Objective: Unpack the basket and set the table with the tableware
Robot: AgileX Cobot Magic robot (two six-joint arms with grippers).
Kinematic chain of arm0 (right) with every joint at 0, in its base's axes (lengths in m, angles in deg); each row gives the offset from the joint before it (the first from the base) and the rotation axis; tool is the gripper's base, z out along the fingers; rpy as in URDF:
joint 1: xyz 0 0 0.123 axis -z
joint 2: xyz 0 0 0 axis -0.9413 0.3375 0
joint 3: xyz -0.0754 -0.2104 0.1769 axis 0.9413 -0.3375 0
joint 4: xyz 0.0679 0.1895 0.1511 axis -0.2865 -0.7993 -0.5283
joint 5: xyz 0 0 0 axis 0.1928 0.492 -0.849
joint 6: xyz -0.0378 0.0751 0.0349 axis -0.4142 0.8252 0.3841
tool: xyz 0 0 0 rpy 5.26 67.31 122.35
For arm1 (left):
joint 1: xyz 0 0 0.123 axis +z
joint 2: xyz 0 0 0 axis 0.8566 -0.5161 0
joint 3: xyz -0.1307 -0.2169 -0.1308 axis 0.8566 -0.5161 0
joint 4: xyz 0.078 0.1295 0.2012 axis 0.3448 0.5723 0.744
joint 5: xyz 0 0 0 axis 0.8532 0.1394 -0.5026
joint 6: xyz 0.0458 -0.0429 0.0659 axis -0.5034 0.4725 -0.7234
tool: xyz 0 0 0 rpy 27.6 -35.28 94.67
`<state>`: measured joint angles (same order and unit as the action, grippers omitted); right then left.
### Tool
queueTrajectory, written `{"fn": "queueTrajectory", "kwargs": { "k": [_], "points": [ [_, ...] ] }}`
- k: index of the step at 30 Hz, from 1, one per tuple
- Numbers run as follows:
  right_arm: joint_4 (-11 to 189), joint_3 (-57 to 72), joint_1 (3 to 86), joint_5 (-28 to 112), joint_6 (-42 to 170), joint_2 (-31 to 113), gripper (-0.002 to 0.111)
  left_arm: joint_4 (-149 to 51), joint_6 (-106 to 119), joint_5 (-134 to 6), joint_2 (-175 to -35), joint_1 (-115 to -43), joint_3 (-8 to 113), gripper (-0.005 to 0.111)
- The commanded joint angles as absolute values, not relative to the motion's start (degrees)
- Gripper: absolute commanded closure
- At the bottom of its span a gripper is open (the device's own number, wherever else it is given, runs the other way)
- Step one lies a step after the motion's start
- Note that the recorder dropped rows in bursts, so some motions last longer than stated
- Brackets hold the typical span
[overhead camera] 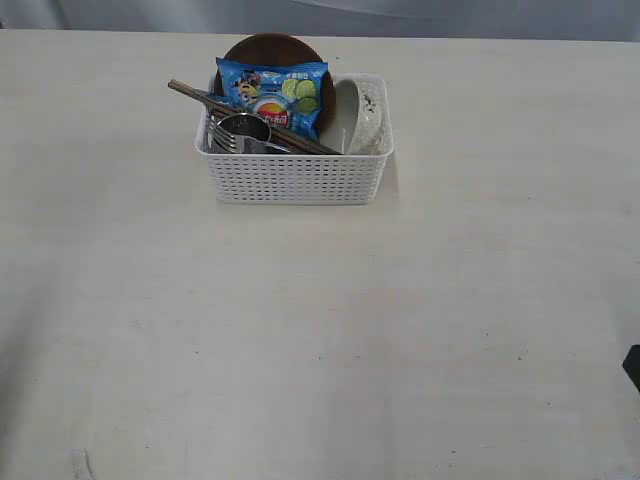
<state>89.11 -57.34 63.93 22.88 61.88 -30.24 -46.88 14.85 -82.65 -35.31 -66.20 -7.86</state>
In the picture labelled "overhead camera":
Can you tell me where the stainless steel fork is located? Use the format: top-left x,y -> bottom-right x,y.
204,115 -> 239,154

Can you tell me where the round brown wooden plate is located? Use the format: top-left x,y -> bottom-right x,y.
213,33 -> 336,137

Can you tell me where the white perforated plastic basket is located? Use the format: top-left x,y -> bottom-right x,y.
195,73 -> 394,205

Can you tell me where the blue chips snack bag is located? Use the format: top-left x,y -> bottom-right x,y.
216,58 -> 328,140

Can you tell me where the stainless steel cup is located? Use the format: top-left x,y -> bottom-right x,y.
217,115 -> 269,154

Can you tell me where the white floral ceramic bowl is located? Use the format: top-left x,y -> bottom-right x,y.
347,74 -> 386,155

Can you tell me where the brown wooden chopstick upper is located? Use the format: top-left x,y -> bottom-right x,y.
168,79 -> 340,155

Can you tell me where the brown wooden chopstick lower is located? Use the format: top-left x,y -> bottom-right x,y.
168,80 -> 339,155

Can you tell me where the brown wooden chopstick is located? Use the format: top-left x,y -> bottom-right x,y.
168,80 -> 339,155
168,79 -> 340,155

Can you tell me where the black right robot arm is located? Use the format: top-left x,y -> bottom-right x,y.
622,344 -> 640,391

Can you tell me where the stainless steel table knife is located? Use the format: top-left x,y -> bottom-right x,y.
242,137 -> 291,154

